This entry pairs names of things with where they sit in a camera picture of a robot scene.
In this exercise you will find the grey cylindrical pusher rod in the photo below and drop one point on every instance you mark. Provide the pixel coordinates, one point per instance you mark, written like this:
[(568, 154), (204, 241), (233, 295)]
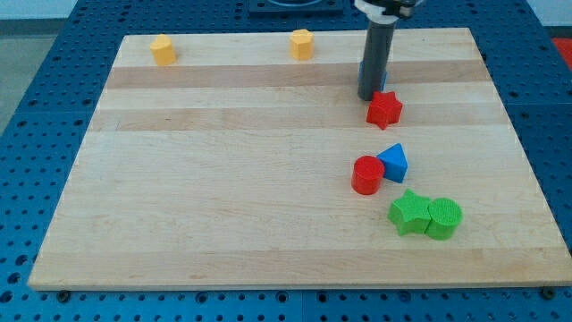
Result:
[(375, 58)]

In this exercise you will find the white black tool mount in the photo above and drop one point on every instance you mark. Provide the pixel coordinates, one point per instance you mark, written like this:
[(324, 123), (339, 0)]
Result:
[(387, 11)]

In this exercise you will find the red star block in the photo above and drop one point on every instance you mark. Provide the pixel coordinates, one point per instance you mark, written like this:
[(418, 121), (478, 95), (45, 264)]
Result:
[(384, 109)]

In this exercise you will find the green star block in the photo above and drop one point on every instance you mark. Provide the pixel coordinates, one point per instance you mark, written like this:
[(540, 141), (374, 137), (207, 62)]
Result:
[(409, 213)]

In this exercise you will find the wooden board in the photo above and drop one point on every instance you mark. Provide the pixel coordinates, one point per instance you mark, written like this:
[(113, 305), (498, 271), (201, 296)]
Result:
[(231, 169)]

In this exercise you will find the blue cube block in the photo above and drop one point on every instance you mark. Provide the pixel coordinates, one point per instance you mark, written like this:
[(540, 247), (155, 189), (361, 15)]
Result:
[(383, 80)]

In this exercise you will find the yellow hexagon block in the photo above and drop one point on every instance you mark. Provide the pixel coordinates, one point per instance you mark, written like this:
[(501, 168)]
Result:
[(301, 44)]

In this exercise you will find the blue triangle block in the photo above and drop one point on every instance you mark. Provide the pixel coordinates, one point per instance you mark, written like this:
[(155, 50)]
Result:
[(395, 163)]

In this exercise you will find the red cylinder block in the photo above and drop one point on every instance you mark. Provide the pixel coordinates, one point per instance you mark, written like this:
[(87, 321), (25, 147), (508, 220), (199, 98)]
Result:
[(367, 175)]

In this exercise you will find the green cylinder block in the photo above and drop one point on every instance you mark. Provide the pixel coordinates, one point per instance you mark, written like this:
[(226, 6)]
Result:
[(445, 216)]

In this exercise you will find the yellow block left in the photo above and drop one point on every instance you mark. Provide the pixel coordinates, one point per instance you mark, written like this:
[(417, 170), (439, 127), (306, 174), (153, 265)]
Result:
[(162, 50)]

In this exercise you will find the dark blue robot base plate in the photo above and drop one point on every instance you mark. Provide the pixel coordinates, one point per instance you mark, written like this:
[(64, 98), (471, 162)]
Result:
[(297, 7)]

